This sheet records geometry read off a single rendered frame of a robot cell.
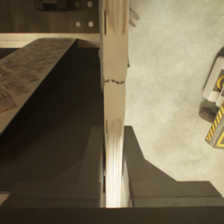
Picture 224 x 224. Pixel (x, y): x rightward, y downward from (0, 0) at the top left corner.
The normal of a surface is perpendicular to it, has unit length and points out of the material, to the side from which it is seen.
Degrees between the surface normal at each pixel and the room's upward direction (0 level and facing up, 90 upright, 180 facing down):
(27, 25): 0
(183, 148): 0
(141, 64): 0
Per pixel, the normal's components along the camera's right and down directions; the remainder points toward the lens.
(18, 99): 0.00, -0.81
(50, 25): 0.01, 0.44
